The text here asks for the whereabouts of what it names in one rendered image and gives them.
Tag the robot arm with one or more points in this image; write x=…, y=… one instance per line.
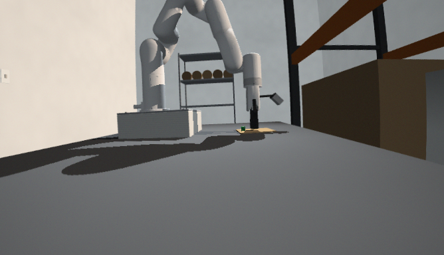
x=152, y=51

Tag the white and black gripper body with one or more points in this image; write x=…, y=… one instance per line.
x=252, y=92

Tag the tan square mat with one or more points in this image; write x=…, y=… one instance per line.
x=260, y=130

